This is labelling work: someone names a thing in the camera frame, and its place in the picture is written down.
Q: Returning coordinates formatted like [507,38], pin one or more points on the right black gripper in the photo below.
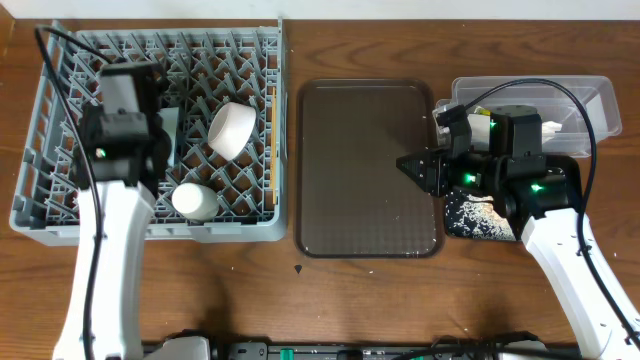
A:
[436,162]

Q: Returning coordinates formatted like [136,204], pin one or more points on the white pink bowl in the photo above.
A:
[231,129]

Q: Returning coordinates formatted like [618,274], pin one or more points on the yellow round plate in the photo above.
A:
[170,121]

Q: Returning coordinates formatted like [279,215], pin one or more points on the white napkin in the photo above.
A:
[481,125]

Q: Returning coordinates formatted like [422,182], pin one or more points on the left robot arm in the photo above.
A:
[122,155]

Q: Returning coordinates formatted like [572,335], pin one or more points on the yellow green snack wrapper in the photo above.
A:
[481,111]

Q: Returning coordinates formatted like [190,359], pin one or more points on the clear plastic waste bin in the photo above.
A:
[596,94]

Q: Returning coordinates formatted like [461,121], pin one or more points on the white cup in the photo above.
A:
[195,202]

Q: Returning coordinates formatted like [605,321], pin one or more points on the black equipment rail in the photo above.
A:
[443,347]

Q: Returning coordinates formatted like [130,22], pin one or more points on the dark brown serving tray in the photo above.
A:
[353,201]

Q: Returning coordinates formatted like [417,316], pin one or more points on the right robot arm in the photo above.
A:
[499,155]

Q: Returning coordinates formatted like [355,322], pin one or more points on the grey plastic dish rack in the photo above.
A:
[204,70]

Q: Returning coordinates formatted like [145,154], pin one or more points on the black waste tray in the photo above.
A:
[531,194]

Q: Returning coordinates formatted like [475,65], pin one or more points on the spilled rice food scraps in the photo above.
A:
[473,217]

